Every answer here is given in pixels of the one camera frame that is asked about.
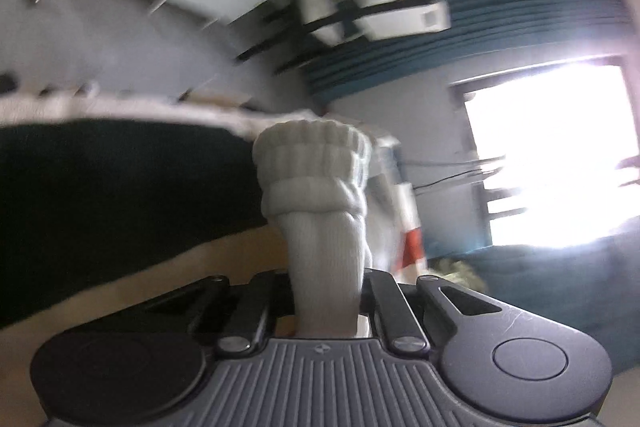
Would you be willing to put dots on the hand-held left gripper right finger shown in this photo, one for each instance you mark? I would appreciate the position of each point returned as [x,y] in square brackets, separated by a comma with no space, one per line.
[377,302]

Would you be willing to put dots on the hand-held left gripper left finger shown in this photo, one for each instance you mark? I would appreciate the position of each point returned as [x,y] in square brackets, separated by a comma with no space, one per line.
[275,297]

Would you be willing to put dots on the white sweatpants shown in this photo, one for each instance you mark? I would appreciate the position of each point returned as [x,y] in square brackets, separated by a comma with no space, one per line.
[320,217]

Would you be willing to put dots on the green fluffy blanket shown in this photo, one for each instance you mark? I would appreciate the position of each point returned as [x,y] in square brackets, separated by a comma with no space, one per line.
[457,274]

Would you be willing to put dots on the striped blanket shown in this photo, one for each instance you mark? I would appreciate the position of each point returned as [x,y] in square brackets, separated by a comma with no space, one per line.
[125,187]

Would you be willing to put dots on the window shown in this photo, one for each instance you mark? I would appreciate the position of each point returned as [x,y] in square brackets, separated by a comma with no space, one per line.
[550,147]

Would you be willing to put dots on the white chair black frame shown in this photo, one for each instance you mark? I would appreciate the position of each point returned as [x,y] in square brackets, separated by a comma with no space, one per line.
[410,19]

